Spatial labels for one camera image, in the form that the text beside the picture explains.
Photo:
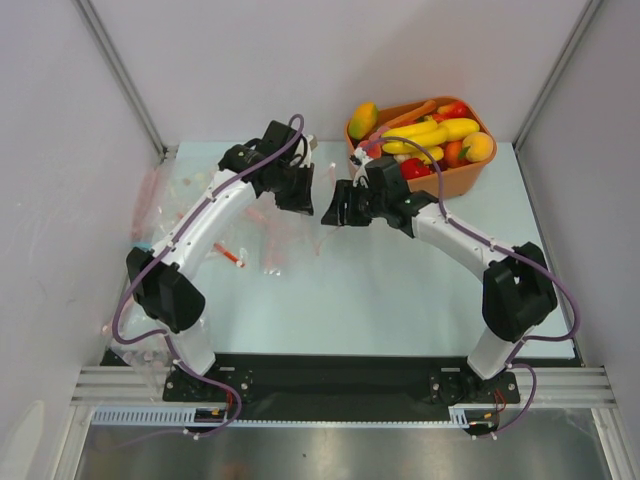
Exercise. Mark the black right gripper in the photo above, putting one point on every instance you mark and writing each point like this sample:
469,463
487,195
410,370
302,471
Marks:
354,203

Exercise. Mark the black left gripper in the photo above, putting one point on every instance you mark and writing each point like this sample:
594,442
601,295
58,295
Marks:
302,203

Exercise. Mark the clear red-dotted zip bag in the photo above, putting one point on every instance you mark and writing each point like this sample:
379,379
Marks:
284,238

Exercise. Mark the yellow toy banana bunch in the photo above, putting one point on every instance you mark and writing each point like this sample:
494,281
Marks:
427,134

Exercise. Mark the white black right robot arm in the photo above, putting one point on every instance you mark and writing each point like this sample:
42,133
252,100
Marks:
517,293

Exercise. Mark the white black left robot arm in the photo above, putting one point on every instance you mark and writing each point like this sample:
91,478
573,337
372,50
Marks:
163,277

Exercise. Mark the clear zip bag pile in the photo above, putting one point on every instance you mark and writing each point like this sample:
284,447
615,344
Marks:
167,193

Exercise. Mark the red toy apple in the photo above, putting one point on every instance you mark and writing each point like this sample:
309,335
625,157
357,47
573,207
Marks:
414,168

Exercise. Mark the yellow green toy mango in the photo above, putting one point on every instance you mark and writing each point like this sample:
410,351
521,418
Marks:
362,121

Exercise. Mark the orange plastic fruit basket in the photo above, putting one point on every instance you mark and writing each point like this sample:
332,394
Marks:
451,175

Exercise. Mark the orange toy carrot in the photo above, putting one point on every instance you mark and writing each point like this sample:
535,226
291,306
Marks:
403,115

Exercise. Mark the yellow orange toy peach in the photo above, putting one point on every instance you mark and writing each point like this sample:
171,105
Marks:
477,147

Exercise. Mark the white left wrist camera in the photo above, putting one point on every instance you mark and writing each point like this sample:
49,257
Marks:
306,147

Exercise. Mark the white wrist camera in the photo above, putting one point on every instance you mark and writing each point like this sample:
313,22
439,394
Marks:
306,147
359,160

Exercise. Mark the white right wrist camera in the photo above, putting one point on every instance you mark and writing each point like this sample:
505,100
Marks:
359,160

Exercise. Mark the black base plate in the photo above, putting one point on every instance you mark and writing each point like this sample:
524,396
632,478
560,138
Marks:
360,410

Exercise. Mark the aluminium front rail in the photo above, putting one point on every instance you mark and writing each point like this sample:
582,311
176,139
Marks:
553,387

